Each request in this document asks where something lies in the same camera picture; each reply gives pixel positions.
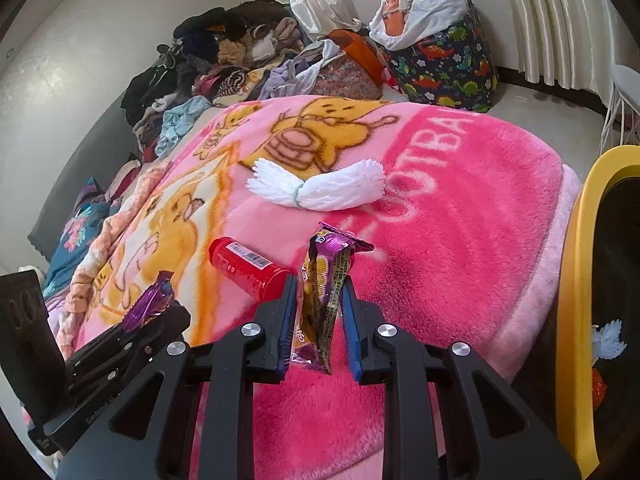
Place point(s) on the yellow bin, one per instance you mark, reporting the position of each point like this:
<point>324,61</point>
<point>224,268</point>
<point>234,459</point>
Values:
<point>575,310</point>

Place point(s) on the purple foil wrapper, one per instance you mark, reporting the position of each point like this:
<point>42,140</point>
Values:
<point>150,300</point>

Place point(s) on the orange bag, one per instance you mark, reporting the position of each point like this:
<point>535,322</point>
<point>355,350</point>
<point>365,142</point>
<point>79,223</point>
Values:
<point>360,50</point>

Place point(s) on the white foam net, green band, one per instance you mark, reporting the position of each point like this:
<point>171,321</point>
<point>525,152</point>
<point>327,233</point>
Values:
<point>330,190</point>

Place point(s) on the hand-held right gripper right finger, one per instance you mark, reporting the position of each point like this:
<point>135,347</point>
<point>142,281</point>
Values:
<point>350,330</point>

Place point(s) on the dinosaur print bag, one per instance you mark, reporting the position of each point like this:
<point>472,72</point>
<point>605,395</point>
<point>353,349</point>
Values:
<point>440,75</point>

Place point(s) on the grey headboard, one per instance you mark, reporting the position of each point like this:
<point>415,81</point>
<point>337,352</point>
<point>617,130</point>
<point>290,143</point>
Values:
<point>75,170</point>

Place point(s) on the purple yellow snack packet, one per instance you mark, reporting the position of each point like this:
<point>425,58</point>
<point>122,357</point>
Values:
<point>320,290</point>

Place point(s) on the floral patterned cloth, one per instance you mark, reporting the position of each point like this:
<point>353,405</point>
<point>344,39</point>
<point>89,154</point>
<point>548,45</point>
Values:
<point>345,80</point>

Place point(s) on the red can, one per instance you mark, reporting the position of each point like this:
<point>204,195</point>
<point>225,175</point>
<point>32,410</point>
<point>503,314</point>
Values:
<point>240,265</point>

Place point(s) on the white bag with clothes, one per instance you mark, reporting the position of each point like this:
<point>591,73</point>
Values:
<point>435,15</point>

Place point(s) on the pink printed blanket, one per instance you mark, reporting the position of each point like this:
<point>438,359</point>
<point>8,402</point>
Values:
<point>450,260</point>

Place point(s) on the white chair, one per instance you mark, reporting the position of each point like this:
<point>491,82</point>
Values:
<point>622,80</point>

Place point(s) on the pile of clothes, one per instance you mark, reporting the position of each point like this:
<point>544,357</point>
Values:
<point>225,50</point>

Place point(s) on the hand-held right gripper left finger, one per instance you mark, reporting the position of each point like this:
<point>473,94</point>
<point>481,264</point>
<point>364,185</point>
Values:
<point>287,310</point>

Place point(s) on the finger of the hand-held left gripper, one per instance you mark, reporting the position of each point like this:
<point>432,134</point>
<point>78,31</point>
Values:
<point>167,321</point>
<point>115,367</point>

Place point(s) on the blue floral bedding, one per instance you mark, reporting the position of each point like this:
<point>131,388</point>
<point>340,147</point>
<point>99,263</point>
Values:
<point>75,230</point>

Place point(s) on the light blue cloth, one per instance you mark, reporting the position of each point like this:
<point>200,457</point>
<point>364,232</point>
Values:
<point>180,120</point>

